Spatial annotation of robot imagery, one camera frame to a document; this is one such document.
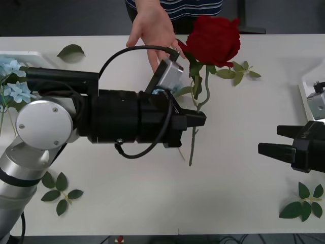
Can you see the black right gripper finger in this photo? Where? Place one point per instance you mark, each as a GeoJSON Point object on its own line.
{"type": "Point", "coordinates": [288, 131]}
{"type": "Point", "coordinates": [276, 152]}

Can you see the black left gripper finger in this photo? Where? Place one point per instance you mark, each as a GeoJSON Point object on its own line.
{"type": "Point", "coordinates": [196, 120]}

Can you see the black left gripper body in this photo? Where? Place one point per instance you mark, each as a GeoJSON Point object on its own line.
{"type": "Point", "coordinates": [157, 119]}

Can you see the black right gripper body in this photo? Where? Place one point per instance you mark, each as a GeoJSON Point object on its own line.
{"type": "Point", "coordinates": [311, 150]}

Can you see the red rose with green stem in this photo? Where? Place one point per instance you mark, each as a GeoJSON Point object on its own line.
{"type": "Point", "coordinates": [215, 40]}

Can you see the silver and black left arm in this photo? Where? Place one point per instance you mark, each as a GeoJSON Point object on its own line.
{"type": "Point", "coordinates": [43, 124]}

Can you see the person's right hand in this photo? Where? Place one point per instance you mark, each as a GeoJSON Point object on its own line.
{"type": "Point", "coordinates": [152, 28]}

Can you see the shallow white box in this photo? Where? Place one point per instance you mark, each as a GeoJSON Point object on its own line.
{"type": "Point", "coordinates": [304, 96]}
{"type": "Point", "coordinates": [30, 57]}

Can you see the pale green leaf twig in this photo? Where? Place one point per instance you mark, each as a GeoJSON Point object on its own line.
{"type": "Point", "coordinates": [227, 74]}

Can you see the dark green leaf twig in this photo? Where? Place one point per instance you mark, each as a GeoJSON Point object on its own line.
{"type": "Point", "coordinates": [295, 209]}
{"type": "Point", "coordinates": [61, 181]}

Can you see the single dark green leaf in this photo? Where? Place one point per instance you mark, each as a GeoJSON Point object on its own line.
{"type": "Point", "coordinates": [71, 50]}

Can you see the person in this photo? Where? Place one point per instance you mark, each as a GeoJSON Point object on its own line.
{"type": "Point", "coordinates": [193, 8]}

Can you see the pale blue flower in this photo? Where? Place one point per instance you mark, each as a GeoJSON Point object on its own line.
{"type": "Point", "coordinates": [10, 67]}
{"type": "Point", "coordinates": [19, 91]}

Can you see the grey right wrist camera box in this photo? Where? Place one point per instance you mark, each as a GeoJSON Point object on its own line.
{"type": "Point", "coordinates": [317, 106]}

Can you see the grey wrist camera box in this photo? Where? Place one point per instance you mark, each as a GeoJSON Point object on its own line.
{"type": "Point", "coordinates": [170, 73]}
{"type": "Point", "coordinates": [317, 106]}

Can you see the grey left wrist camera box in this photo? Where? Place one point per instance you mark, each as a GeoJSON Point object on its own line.
{"type": "Point", "coordinates": [170, 73]}

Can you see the black desk frame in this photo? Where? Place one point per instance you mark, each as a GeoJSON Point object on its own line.
{"type": "Point", "coordinates": [254, 31]}

